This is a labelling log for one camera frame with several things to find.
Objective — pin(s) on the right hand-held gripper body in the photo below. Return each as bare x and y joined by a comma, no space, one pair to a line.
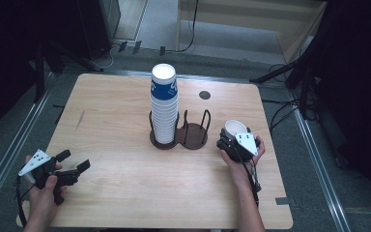
243,146

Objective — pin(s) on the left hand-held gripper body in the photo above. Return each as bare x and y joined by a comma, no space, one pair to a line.
42,170

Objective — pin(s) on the blue and white paper cup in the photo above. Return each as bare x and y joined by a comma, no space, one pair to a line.
234,127

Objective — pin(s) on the stack of white paper cups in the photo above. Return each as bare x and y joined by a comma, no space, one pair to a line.
164,119

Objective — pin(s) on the person's right hand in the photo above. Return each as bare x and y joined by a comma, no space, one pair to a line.
243,172

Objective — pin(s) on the person's left hand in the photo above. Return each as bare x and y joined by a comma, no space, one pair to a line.
43,203

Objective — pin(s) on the grey tape strip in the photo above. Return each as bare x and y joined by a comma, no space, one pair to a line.
285,201

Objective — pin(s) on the black stand with angled legs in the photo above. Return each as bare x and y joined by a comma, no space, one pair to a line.
290,69

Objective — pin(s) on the black upright stand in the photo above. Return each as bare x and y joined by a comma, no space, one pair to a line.
39,74

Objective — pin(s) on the black stand leg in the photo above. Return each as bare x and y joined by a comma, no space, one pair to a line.
77,58

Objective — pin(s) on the light wooden shelf unit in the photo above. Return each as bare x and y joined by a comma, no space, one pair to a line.
290,35

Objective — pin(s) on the dark cabinet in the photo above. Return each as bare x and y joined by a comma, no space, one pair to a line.
99,22

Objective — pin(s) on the metal floor rail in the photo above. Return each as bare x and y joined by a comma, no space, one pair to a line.
322,174
16,141

